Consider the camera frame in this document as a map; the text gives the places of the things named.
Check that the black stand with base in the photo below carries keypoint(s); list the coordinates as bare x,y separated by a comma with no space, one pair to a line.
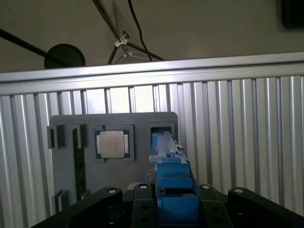
64,55

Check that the silver CPU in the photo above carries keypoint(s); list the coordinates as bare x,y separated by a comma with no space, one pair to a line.
111,143

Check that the grey parts rack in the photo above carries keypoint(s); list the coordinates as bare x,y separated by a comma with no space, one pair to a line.
140,142

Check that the black object on wall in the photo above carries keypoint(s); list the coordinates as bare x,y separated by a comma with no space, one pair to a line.
293,12

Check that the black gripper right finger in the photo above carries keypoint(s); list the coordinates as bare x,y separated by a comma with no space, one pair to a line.
212,209

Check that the tripod with silver joints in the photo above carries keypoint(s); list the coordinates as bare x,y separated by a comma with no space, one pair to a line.
120,40

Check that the green RAM stick on rack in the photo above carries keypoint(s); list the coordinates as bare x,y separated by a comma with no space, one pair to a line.
79,166

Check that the hard disk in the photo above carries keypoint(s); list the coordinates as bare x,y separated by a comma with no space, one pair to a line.
173,171

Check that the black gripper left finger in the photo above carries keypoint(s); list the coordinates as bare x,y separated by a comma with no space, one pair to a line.
145,209

